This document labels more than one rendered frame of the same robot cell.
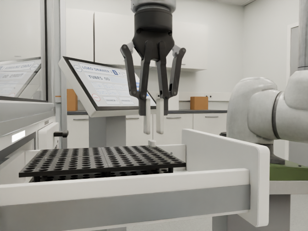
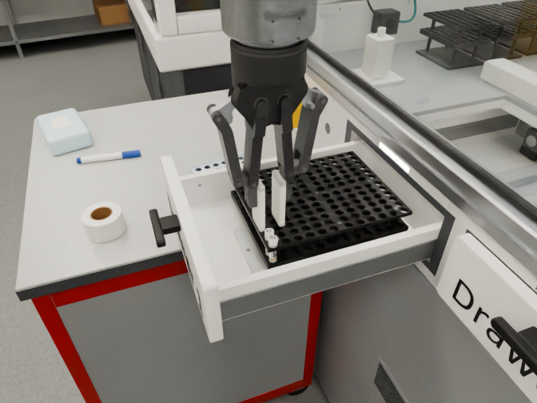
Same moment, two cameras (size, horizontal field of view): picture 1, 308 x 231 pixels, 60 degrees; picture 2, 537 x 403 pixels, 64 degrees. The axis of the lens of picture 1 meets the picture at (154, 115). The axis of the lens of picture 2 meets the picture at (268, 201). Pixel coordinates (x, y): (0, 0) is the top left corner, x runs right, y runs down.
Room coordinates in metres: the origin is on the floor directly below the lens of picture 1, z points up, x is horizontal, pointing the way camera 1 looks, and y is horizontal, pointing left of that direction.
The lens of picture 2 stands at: (0.95, -0.04, 1.30)
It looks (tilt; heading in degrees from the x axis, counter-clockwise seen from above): 38 degrees down; 174
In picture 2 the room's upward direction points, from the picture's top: straight up
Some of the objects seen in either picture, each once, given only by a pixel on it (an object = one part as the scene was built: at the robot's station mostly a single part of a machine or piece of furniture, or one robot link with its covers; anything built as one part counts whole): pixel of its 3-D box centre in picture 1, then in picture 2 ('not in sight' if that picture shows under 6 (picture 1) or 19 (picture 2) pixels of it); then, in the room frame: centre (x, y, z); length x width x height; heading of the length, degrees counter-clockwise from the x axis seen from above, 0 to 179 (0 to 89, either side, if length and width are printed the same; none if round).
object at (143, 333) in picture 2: not in sight; (184, 269); (0.09, -0.20, 0.38); 0.62 x 0.58 x 0.76; 15
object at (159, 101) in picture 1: (159, 116); (258, 203); (0.54, -0.01, 0.96); 0.03 x 0.01 x 0.07; 15
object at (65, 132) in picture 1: (60, 134); (529, 343); (0.72, 0.25, 0.91); 0.07 x 0.04 x 0.01; 15
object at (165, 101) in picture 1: (168, 102); (243, 189); (0.54, -0.03, 0.99); 0.03 x 0.01 x 0.05; 105
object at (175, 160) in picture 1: (162, 154); (252, 209); (0.47, -0.02, 0.90); 0.18 x 0.02 x 0.01; 15
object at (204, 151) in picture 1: (213, 164); (188, 237); (0.49, -0.11, 0.87); 0.29 x 0.02 x 0.11; 15
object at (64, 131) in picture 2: not in sight; (64, 130); (-0.02, -0.44, 0.78); 0.15 x 0.10 x 0.04; 27
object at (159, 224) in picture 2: not in sight; (165, 225); (0.50, -0.14, 0.91); 0.07 x 0.04 x 0.01; 15
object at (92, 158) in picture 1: (104, 174); (315, 209); (0.44, 0.08, 0.87); 0.22 x 0.18 x 0.06; 105
